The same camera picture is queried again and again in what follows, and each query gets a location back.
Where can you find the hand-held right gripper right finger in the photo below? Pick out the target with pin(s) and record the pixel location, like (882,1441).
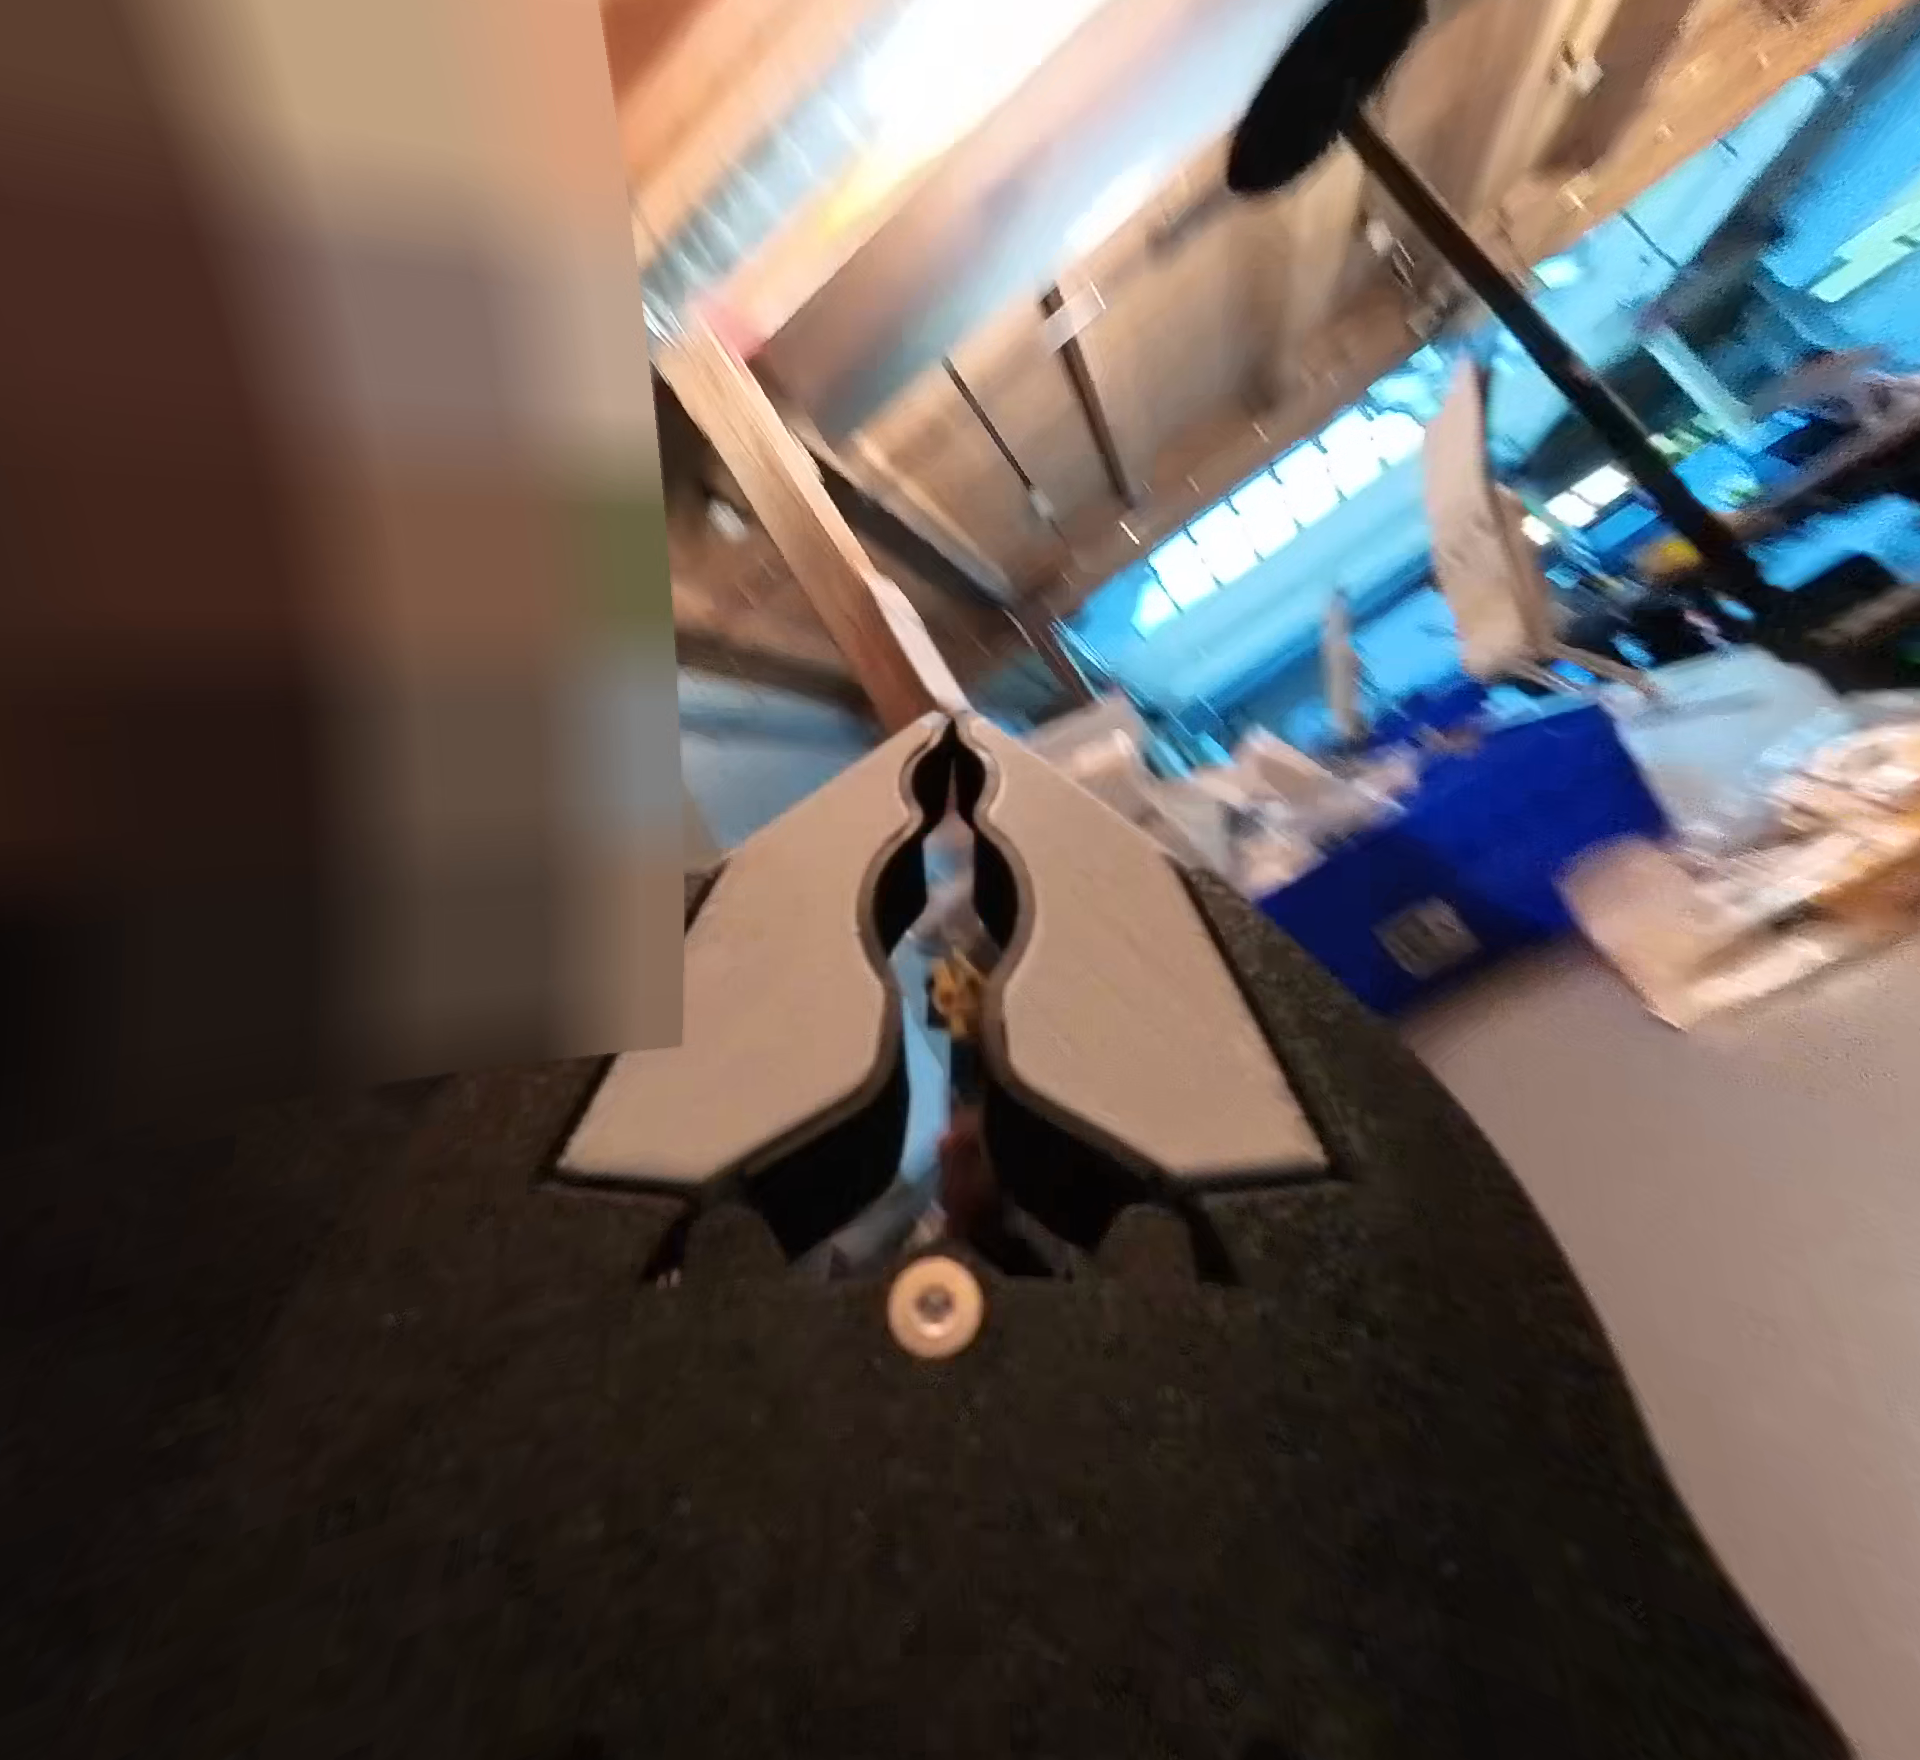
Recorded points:
(1140,1024)

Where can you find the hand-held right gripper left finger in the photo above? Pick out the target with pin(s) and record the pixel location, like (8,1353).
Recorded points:
(750,1024)

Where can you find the small clear parts bag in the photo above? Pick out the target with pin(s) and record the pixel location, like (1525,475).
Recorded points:
(952,994)

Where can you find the crumpled clear parts bag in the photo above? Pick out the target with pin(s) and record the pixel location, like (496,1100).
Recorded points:
(1245,784)

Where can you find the blue plastic bin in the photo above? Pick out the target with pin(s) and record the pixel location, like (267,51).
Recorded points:
(1441,858)

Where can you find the clear bag of yellow beams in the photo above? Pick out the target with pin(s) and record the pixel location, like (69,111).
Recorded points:
(1755,875)

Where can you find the black pole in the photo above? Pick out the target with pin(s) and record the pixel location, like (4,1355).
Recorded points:
(1575,365)

